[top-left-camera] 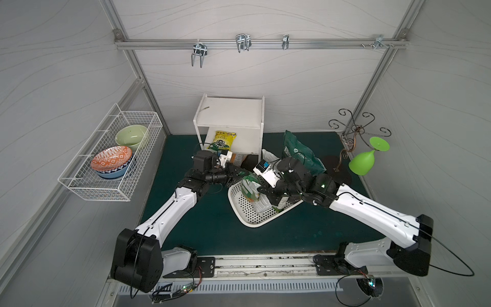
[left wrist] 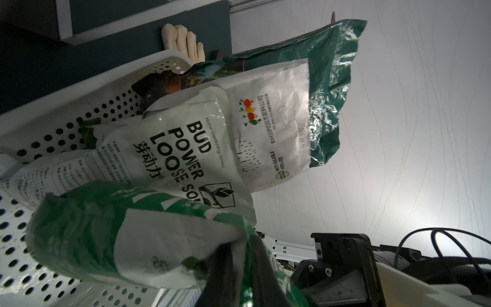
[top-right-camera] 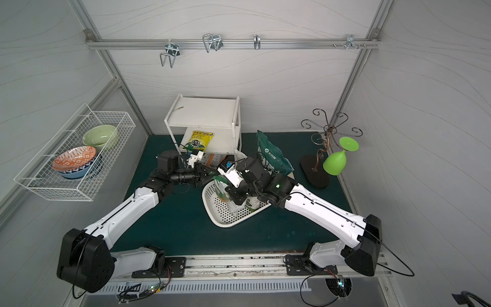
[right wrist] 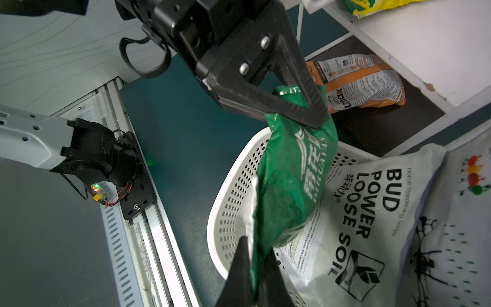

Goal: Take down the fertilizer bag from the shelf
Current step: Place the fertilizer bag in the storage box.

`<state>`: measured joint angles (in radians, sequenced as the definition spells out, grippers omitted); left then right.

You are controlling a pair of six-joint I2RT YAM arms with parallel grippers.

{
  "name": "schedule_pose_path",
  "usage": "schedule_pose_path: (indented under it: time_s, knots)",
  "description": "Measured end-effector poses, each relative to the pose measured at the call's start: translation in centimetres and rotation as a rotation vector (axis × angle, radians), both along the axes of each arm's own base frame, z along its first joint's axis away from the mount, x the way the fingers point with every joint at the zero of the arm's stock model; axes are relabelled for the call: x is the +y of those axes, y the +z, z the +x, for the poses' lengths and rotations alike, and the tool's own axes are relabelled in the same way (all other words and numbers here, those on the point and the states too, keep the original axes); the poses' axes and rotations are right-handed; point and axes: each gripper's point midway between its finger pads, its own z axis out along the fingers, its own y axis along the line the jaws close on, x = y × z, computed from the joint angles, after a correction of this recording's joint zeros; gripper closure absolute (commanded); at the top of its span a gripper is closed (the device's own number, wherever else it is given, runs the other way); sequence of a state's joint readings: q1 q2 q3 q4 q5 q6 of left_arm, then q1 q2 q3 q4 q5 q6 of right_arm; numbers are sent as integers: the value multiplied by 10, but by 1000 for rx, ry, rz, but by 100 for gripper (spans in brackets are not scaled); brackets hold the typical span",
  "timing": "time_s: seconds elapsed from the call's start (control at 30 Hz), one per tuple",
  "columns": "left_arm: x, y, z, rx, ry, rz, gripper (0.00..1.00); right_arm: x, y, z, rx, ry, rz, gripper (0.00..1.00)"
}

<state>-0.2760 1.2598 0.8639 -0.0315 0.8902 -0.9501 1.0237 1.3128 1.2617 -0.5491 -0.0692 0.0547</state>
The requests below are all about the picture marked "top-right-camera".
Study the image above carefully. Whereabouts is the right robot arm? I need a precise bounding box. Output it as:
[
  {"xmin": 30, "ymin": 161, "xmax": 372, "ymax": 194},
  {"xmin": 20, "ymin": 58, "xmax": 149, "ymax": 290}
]
[{"xmin": 218, "ymin": 157, "xmax": 382, "ymax": 276}]

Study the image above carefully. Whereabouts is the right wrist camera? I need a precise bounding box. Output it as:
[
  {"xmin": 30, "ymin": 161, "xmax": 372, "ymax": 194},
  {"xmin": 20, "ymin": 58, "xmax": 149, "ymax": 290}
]
[{"xmin": 217, "ymin": 161, "xmax": 244, "ymax": 188}]

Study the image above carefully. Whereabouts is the black object bottom right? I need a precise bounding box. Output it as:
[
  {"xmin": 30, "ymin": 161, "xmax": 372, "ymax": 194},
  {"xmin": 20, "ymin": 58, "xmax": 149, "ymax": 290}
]
[{"xmin": 451, "ymin": 291, "xmax": 490, "ymax": 307}]

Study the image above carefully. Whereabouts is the black white soil bag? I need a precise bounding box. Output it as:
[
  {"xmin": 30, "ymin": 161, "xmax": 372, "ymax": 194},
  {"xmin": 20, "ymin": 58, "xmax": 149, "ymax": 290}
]
[{"xmin": 226, "ymin": 200, "xmax": 247, "ymax": 217}]

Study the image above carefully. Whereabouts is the orange white small bag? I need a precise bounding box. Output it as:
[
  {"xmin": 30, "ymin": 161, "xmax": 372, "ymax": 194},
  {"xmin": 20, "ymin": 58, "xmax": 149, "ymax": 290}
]
[{"xmin": 202, "ymin": 153, "xmax": 228, "ymax": 168}]

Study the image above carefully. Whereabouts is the green plastic goblet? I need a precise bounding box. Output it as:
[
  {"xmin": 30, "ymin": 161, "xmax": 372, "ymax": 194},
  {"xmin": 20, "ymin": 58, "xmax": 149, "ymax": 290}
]
[{"xmin": 323, "ymin": 136, "xmax": 359, "ymax": 176}]

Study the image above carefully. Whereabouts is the dark green fertilizer bag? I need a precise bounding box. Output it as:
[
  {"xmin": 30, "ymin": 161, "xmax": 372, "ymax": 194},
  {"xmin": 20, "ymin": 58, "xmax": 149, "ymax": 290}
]
[{"xmin": 256, "ymin": 130, "xmax": 294, "ymax": 175}]

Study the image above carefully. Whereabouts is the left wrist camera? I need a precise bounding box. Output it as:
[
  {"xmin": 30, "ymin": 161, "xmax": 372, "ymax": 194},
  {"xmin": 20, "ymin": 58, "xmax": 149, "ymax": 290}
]
[{"xmin": 187, "ymin": 150, "xmax": 204, "ymax": 169}]

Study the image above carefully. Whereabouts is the white green fertilizer bag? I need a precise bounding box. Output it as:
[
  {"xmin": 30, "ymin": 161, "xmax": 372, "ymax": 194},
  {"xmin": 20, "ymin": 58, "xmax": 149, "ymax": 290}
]
[{"xmin": 245, "ymin": 196, "xmax": 262, "ymax": 212}]

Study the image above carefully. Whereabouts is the bronze curly wire stand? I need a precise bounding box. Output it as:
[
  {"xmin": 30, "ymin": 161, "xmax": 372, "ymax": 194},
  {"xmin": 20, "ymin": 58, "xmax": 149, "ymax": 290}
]
[{"xmin": 300, "ymin": 112, "xmax": 363, "ymax": 189}]

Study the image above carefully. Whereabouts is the light green bowl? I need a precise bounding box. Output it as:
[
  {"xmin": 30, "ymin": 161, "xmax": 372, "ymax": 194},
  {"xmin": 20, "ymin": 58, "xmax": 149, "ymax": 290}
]
[{"xmin": 82, "ymin": 125, "xmax": 120, "ymax": 153}]

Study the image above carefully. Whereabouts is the white two-tier shelf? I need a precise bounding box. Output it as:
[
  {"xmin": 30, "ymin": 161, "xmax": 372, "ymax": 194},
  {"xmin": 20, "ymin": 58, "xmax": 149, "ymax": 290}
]
[{"xmin": 164, "ymin": 93, "xmax": 243, "ymax": 155}]

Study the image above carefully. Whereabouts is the white slotted cable duct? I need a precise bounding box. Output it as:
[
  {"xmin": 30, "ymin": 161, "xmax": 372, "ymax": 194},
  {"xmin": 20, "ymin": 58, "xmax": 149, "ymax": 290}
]
[{"xmin": 96, "ymin": 279, "xmax": 311, "ymax": 295}]

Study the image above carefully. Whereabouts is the yellow green seed bag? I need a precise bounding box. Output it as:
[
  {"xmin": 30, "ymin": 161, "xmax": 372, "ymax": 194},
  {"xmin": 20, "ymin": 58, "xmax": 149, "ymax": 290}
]
[{"xmin": 183, "ymin": 130, "xmax": 214, "ymax": 152}]

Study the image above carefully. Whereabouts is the orange patterned bowl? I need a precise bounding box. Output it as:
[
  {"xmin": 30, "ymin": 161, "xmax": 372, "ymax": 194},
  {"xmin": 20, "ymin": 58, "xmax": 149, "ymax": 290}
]
[{"xmin": 52, "ymin": 146, "xmax": 97, "ymax": 172}]

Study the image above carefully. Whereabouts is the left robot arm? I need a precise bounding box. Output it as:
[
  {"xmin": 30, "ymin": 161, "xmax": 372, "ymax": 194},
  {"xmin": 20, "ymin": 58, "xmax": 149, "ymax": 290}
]
[{"xmin": 56, "ymin": 150, "xmax": 218, "ymax": 293}]

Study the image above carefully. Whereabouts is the white wire wall basket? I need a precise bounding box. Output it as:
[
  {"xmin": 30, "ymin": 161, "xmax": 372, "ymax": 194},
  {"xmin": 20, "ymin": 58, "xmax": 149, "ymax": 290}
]
[{"xmin": 14, "ymin": 104, "xmax": 136, "ymax": 202}]

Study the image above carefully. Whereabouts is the green white-striped fertilizer bag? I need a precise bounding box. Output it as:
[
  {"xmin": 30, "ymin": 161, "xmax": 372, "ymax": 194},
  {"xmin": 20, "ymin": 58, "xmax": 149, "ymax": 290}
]
[{"xmin": 214, "ymin": 175, "xmax": 231, "ymax": 203}]

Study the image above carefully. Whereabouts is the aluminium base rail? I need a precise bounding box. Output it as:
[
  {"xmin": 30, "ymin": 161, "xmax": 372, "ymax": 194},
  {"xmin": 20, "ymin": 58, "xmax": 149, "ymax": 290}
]
[{"xmin": 110, "ymin": 251, "xmax": 393, "ymax": 281}]

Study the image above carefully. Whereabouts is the aluminium top rail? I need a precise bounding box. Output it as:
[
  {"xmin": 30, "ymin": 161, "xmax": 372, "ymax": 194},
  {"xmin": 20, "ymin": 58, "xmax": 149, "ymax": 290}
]
[{"xmin": 86, "ymin": 37, "xmax": 382, "ymax": 51}]

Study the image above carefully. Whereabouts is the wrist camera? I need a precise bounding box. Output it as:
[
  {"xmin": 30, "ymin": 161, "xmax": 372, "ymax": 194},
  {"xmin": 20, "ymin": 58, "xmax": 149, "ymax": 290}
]
[
  {"xmin": 187, "ymin": 150, "xmax": 204, "ymax": 169},
  {"xmin": 217, "ymin": 161, "xmax": 244, "ymax": 188}
]

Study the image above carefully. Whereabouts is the metal double hook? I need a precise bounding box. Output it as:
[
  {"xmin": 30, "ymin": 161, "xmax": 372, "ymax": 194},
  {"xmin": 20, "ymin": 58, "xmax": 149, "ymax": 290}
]
[{"xmin": 159, "ymin": 42, "xmax": 180, "ymax": 69}]

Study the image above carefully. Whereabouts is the white perforated plastic basket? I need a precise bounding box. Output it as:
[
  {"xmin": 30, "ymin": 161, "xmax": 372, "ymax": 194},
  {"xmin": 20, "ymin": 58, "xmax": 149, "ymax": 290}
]
[{"xmin": 202, "ymin": 182, "xmax": 270, "ymax": 228}]

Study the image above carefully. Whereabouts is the dark green table mat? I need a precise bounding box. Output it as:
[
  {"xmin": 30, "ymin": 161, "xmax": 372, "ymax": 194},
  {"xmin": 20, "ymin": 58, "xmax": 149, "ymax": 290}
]
[{"xmin": 113, "ymin": 132, "xmax": 353, "ymax": 256}]

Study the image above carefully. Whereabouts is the blue bowl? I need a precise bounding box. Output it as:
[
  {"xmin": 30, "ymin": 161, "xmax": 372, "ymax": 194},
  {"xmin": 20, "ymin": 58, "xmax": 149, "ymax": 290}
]
[{"xmin": 59, "ymin": 161, "xmax": 102, "ymax": 180}]

